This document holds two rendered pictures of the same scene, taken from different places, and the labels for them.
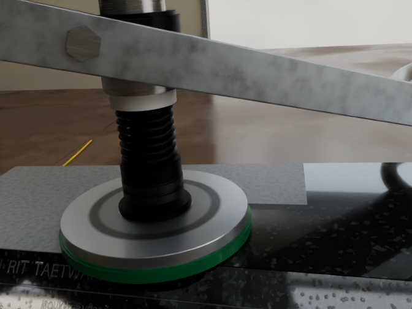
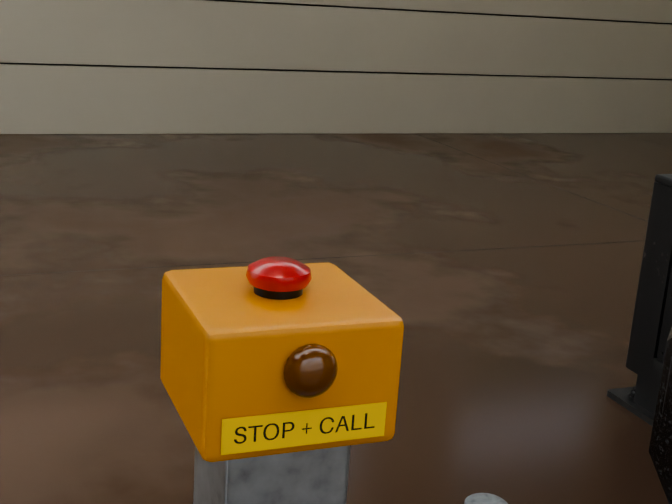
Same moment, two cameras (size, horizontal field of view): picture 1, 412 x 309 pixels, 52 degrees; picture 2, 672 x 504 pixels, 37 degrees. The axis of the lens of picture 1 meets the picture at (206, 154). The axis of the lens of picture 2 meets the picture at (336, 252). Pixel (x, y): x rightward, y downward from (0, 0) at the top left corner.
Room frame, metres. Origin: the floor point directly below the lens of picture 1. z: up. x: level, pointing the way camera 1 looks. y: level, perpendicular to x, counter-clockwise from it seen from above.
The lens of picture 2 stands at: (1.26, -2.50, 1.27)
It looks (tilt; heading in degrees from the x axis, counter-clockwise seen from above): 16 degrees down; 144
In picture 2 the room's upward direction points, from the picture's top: 4 degrees clockwise
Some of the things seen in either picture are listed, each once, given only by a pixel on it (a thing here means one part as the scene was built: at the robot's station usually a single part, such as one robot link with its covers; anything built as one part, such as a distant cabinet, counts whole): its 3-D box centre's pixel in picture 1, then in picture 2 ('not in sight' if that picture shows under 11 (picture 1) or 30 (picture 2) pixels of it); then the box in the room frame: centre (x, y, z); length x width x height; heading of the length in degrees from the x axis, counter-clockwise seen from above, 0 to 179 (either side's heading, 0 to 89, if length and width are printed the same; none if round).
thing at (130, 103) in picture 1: (141, 86); not in sight; (0.44, 0.06, 0.97); 0.07 x 0.07 x 0.04
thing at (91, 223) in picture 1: (156, 209); not in sight; (0.44, 0.06, 0.82); 0.21 x 0.21 x 0.01
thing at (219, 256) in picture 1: (156, 212); not in sight; (0.44, 0.06, 0.82); 0.22 x 0.22 x 0.04
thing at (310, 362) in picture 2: not in sight; (310, 370); (0.83, -2.20, 1.05); 0.03 x 0.02 x 0.03; 76
